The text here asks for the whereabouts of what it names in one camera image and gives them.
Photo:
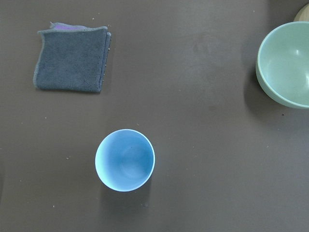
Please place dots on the dark grey folded cloth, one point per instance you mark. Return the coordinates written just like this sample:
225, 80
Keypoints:
72, 57

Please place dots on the green bowl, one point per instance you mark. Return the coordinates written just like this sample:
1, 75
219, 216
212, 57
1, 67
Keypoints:
282, 65

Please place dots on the blue plastic cup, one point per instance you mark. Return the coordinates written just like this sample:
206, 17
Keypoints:
125, 160

